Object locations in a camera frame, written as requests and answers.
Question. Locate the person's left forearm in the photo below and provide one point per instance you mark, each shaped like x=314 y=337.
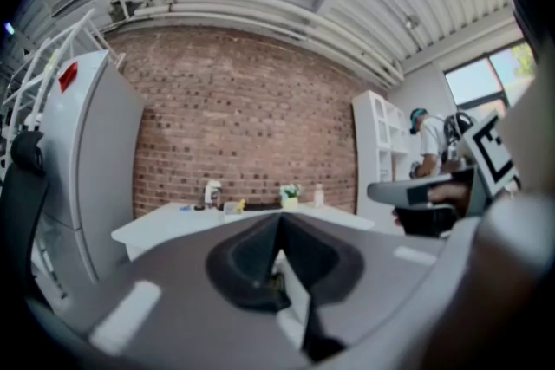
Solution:
x=498 y=303

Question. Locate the white ceiling pipes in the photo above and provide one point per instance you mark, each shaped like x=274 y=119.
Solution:
x=243 y=6

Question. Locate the potted flower plant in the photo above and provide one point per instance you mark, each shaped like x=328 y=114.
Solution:
x=290 y=195

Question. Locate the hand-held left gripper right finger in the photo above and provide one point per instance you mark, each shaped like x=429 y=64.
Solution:
x=373 y=273

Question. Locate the person's right hand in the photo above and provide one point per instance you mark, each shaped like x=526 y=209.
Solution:
x=451 y=192

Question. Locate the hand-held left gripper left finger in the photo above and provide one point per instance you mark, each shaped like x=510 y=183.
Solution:
x=182 y=294

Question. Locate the small black item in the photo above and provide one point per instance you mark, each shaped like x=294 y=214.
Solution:
x=199 y=208

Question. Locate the white table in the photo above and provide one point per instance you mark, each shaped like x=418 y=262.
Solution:
x=173 y=223

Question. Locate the person's beige clothing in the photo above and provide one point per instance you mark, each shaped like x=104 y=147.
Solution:
x=535 y=134

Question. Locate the white coffee machine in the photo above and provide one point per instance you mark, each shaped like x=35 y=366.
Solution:
x=212 y=192

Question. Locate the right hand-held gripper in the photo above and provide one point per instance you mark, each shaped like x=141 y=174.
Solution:
x=492 y=151

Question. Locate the black office chair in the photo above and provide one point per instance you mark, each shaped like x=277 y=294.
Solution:
x=21 y=203

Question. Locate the white shelf cabinet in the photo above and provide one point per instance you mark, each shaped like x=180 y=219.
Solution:
x=375 y=151

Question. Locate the grey tall refrigerator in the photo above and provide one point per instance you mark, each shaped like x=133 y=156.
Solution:
x=93 y=151

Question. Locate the small clear bottle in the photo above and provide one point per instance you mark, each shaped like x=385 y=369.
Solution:
x=319 y=196

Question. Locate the white tray with yellow toy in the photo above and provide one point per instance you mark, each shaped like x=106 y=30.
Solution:
x=234 y=207

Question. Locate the large window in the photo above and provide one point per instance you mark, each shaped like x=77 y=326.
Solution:
x=477 y=80

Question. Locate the white metal rack frame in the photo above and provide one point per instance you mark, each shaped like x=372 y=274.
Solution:
x=39 y=60

